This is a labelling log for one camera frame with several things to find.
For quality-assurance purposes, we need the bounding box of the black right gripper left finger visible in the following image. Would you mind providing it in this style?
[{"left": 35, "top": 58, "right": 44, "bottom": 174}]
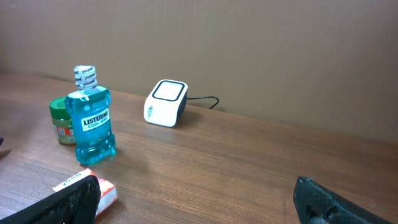
[{"left": 1, "top": 175, "right": 101, "bottom": 224}]

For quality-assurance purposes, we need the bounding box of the white barcode scanner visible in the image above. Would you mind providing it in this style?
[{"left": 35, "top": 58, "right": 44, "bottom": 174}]
[{"left": 143, "top": 79, "right": 188, "bottom": 128}]

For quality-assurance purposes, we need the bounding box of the red white small box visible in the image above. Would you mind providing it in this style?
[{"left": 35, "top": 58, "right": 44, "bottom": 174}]
[{"left": 52, "top": 168, "right": 118, "bottom": 216}]

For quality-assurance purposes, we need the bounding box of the green lid jar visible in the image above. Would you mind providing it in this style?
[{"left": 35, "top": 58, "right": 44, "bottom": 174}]
[{"left": 49, "top": 96, "right": 76, "bottom": 144}]

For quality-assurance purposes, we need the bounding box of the blue mouthwash bottle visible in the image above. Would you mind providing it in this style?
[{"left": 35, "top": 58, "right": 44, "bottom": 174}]
[{"left": 65, "top": 65, "right": 116, "bottom": 166}]

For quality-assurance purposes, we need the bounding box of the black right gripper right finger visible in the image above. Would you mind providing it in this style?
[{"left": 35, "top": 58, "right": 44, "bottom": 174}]
[{"left": 293, "top": 176, "right": 390, "bottom": 224}]

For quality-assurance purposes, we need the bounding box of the black scanner cable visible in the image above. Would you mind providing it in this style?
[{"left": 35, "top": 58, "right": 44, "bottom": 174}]
[{"left": 185, "top": 95, "right": 220, "bottom": 110}]

